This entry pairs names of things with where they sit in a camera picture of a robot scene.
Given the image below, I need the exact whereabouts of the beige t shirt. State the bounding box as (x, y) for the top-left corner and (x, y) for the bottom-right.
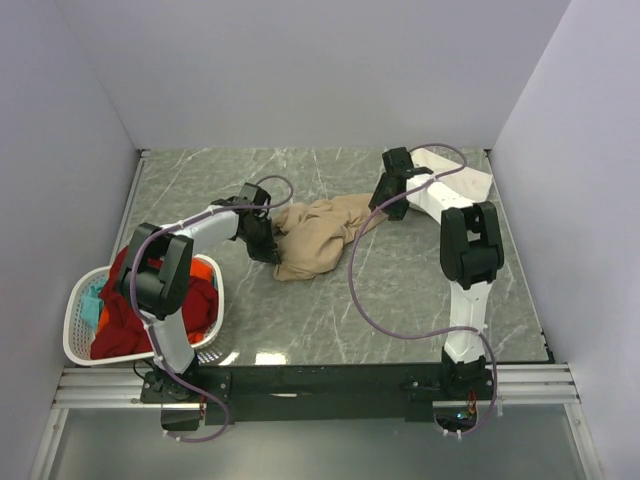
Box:
(272, 194), (387, 282)

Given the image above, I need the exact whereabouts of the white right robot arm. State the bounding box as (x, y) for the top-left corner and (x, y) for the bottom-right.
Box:
(369, 147), (504, 399)

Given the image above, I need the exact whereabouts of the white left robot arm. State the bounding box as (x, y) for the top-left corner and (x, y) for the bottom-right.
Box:
(115, 183), (280, 402)

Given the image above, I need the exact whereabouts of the orange t shirt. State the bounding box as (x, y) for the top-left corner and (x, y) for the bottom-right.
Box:
(91, 259), (219, 359)

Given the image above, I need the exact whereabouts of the folded white t shirt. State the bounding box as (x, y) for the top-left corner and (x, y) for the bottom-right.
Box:
(411, 148), (493, 202)

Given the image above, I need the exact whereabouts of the white perforated laundry basket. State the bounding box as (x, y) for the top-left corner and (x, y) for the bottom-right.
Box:
(63, 254), (224, 367)

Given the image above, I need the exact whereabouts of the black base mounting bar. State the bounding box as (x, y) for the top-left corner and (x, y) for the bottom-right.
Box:
(140, 363), (494, 431)

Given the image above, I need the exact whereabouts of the red t shirt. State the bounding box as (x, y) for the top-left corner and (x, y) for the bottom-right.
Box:
(90, 248), (220, 360)

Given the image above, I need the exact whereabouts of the teal t shirt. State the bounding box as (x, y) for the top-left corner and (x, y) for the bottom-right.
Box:
(80, 282), (106, 332)

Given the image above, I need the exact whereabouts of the aluminium frame rail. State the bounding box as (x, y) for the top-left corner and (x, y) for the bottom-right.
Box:
(52, 364), (581, 409)

